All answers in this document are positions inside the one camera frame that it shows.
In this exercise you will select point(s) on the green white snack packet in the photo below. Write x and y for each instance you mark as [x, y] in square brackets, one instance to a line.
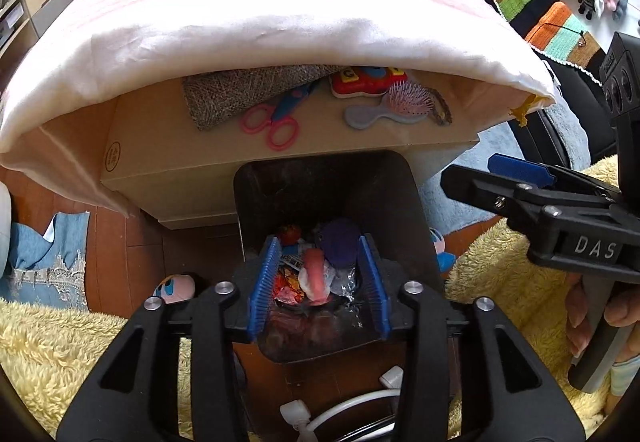
[292, 258]

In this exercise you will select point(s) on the blue denim cloth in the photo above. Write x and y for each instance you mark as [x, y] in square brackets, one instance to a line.
[45, 252]

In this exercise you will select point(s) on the cardboard box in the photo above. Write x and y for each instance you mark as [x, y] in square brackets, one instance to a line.
[200, 156]

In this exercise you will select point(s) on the red toy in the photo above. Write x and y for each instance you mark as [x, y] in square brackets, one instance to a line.
[365, 81]

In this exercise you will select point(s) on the clear plastic wrapper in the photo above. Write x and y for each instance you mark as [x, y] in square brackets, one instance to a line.
[344, 282]

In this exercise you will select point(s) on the striped crochet blanket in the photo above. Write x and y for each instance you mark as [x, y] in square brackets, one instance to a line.
[530, 6]

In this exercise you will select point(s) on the red orange snack wrapper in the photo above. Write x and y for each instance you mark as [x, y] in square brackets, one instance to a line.
[287, 286]

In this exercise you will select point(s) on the pink blue scissors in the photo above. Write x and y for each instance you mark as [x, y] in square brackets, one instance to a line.
[280, 114]

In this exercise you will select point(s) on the pink plastic tube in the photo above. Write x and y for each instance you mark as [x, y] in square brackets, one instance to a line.
[316, 274]

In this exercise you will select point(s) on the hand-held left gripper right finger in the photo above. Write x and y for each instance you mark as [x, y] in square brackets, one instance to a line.
[374, 292]

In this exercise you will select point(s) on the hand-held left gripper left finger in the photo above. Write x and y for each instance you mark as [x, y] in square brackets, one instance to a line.
[262, 292]

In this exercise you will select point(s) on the yellow fluffy rug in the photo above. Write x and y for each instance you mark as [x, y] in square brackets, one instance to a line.
[50, 342]

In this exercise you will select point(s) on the black trash bin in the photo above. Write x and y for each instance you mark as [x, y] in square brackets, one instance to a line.
[325, 187]

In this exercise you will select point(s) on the grey pink hairbrush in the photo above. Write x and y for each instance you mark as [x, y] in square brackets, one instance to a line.
[400, 101]

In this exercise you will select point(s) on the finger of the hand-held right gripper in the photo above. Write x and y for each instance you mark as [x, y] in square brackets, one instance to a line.
[480, 189]
[520, 169]

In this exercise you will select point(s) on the person's right hand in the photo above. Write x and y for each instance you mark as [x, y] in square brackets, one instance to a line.
[575, 317]

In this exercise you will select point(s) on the purple plastic cup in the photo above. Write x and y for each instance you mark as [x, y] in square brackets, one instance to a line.
[339, 242]

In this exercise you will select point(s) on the white round container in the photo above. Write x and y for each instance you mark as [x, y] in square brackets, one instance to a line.
[5, 227]

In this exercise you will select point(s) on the black sofa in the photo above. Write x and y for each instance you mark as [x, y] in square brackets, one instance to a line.
[575, 116]

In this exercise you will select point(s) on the small red packet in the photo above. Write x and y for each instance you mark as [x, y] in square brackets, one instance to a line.
[289, 234]

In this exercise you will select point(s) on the grey woven fabric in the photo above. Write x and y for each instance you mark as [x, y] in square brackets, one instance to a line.
[225, 94]

